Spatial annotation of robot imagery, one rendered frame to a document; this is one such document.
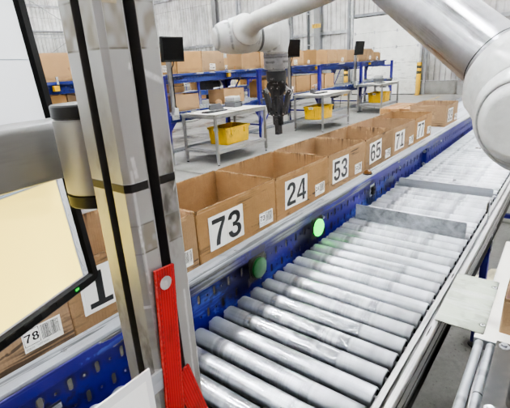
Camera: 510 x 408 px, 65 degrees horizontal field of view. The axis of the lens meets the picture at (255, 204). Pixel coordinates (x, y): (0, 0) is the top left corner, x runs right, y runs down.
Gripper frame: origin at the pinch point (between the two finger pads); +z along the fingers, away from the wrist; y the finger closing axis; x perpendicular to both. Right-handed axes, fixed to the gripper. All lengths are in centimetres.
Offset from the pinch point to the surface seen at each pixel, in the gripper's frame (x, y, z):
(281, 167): 21.9, -12.5, 24.1
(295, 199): -6.7, 10.2, 27.0
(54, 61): 174, -432, -30
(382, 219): 30, 33, 46
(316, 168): 10.9, 11.1, 19.4
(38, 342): -105, 3, 26
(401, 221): 30, 42, 45
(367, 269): -14, 42, 45
